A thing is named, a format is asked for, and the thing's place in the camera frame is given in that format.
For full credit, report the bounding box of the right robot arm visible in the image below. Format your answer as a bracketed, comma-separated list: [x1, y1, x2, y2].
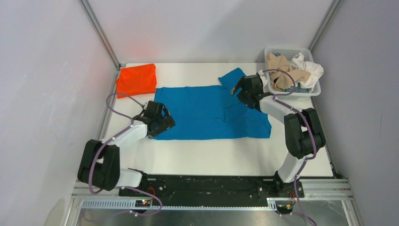
[231, 74, 326, 197]

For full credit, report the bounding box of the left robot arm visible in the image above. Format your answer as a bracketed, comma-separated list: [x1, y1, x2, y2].
[78, 74, 247, 196]

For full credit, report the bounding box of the beige t shirt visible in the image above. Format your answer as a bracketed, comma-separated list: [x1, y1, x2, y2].
[266, 52, 311, 91]

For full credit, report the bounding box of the folded orange t shirt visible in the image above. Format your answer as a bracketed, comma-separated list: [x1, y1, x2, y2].
[116, 64, 157, 96]

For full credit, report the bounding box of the white plastic laundry basket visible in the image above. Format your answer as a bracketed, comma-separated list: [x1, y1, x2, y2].
[264, 45, 321, 99]

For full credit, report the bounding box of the light blue t shirt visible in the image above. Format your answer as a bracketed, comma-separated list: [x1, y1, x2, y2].
[283, 83, 312, 93]

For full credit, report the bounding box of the left controller board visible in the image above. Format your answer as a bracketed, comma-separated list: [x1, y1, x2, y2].
[134, 199, 152, 208]

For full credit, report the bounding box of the controller board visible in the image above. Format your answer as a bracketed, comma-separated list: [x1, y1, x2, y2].
[276, 204, 295, 217]
[134, 199, 152, 208]

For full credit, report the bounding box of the right controller board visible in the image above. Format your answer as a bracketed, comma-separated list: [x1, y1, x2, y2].
[276, 204, 295, 217]

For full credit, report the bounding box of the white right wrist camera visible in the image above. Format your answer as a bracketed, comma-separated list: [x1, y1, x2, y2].
[256, 70, 268, 89]

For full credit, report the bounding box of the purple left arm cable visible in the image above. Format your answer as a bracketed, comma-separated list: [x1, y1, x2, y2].
[88, 92, 147, 195]

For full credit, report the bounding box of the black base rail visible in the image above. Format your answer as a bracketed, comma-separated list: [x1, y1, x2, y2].
[119, 174, 304, 208]

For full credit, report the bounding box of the right aluminium frame post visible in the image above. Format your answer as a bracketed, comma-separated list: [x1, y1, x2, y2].
[308, 0, 343, 52]

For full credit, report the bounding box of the aluminium frame post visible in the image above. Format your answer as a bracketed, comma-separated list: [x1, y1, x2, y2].
[308, 0, 343, 52]
[78, 0, 121, 70]

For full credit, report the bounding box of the left aluminium frame post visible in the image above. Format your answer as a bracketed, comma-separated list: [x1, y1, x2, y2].
[78, 0, 121, 70]

